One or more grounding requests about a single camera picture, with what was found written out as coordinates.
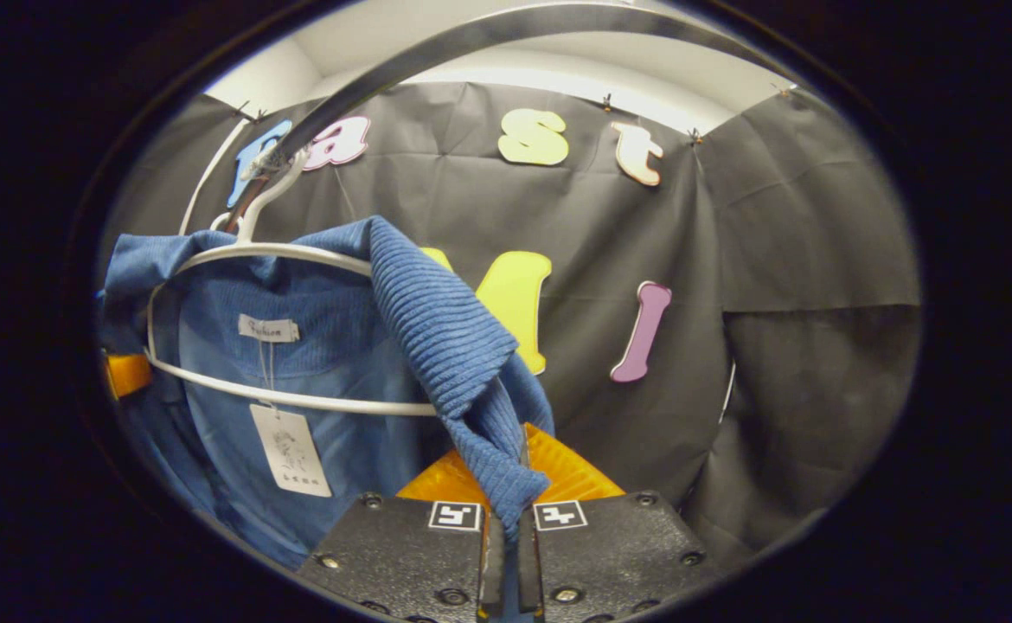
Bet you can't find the white hanger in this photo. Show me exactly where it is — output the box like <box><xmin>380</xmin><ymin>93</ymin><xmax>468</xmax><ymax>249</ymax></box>
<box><xmin>144</xmin><ymin>147</ymin><xmax>438</xmax><ymax>418</ymax></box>

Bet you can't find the blue shirt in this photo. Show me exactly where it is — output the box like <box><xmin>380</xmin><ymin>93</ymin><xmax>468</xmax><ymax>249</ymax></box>
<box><xmin>98</xmin><ymin>216</ymin><xmax>556</xmax><ymax>576</ymax></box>

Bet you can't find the black backdrop cloth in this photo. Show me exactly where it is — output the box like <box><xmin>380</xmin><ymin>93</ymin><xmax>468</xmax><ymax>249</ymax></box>
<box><xmin>99</xmin><ymin>82</ymin><xmax>922</xmax><ymax>572</ymax></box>

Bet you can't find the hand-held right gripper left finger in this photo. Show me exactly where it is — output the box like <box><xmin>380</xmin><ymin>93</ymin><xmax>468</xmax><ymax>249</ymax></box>
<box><xmin>297</xmin><ymin>450</ymin><xmax>491</xmax><ymax>623</ymax></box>

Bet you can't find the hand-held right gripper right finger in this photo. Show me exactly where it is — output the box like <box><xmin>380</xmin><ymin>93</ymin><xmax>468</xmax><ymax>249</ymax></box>
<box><xmin>517</xmin><ymin>422</ymin><xmax>725</xmax><ymax>623</ymax></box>

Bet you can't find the black clothes rack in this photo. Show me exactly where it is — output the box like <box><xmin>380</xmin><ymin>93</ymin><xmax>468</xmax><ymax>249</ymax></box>
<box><xmin>227</xmin><ymin>3</ymin><xmax>788</xmax><ymax>234</ymax></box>

